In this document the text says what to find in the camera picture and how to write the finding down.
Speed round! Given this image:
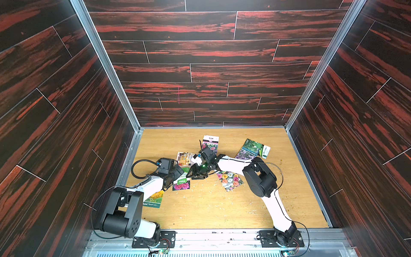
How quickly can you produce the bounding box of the magenta flower green seed packet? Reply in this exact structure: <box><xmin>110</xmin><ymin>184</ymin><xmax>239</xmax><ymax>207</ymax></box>
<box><xmin>172</xmin><ymin>167</ymin><xmax>190</xmax><ymax>191</ymax></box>

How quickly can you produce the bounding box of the cartoon shop seed packet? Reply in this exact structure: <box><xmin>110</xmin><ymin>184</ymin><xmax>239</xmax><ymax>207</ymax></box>
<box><xmin>176</xmin><ymin>152</ymin><xmax>195</xmax><ymax>167</ymax></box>

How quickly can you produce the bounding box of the mixed ranunculus seed packet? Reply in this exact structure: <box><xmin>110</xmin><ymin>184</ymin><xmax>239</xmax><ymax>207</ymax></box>
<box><xmin>217</xmin><ymin>171</ymin><xmax>244</xmax><ymax>192</ymax></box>

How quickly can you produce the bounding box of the yellow marigold seed packet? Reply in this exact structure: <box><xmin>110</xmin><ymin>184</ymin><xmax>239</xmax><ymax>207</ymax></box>
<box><xmin>143</xmin><ymin>190</ymin><xmax>164</xmax><ymax>208</ymax></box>

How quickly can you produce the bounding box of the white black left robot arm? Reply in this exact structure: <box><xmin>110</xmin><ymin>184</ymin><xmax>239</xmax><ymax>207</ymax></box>
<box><xmin>97</xmin><ymin>158</ymin><xmax>184</xmax><ymax>247</ymax></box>

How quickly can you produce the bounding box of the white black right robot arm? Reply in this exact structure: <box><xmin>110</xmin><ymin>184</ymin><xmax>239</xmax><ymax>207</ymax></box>
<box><xmin>187</xmin><ymin>147</ymin><xmax>298</xmax><ymax>247</ymax></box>

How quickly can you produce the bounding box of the aster flower seed packet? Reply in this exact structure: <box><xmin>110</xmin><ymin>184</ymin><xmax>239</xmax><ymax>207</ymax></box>
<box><xmin>201</xmin><ymin>135</ymin><xmax>219</xmax><ymax>153</ymax></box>

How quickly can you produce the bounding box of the pink cosmos seed packet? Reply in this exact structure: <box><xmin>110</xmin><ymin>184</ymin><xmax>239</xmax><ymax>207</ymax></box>
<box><xmin>235</xmin><ymin>148</ymin><xmax>258</xmax><ymax>160</ymax></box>

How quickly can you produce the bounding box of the green gourd seed packet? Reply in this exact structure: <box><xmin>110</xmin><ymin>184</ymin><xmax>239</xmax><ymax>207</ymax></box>
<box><xmin>241</xmin><ymin>139</ymin><xmax>271</xmax><ymax>159</ymax></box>

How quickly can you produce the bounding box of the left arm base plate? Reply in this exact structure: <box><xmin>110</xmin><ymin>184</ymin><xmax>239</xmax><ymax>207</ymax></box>
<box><xmin>132</xmin><ymin>230</ymin><xmax>176</xmax><ymax>249</ymax></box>

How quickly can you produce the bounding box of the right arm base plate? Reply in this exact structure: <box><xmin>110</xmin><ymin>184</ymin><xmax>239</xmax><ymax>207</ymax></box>
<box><xmin>256</xmin><ymin>230</ymin><xmax>305</xmax><ymax>248</ymax></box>

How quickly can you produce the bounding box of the aluminium front rail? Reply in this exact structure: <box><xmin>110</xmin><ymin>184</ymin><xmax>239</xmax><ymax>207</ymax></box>
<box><xmin>83</xmin><ymin>229</ymin><xmax>358</xmax><ymax>257</ymax></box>

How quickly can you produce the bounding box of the aluminium corner post left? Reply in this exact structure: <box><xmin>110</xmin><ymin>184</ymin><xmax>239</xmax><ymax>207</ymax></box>
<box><xmin>70</xmin><ymin>0</ymin><xmax>141</xmax><ymax>132</ymax></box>

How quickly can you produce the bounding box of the aluminium corner post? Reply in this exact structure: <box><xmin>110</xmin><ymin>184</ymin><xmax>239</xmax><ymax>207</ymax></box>
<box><xmin>70</xmin><ymin>0</ymin><xmax>141</xmax><ymax>132</ymax></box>
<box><xmin>285</xmin><ymin>0</ymin><xmax>367</xmax><ymax>134</ymax></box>

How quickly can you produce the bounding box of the aluminium corner post right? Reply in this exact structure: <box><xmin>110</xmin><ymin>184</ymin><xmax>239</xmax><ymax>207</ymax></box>
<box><xmin>285</xmin><ymin>0</ymin><xmax>367</xmax><ymax>134</ymax></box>

